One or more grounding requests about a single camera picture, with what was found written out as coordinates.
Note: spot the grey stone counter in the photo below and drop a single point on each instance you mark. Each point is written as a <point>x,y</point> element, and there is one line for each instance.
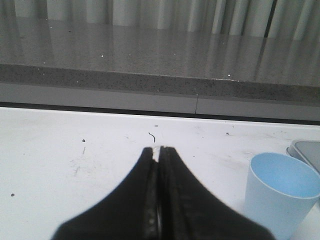
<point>93,65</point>

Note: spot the silver electronic kitchen scale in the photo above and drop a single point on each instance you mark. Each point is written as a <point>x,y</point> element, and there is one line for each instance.
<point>307,151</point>

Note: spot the light blue plastic cup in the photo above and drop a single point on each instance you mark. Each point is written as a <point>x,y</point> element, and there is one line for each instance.
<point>280,192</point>

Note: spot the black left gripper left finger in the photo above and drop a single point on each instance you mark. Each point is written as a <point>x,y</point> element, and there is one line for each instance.
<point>129,212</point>

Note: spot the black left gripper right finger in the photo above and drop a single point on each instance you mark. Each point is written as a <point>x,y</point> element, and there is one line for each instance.
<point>188,211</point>

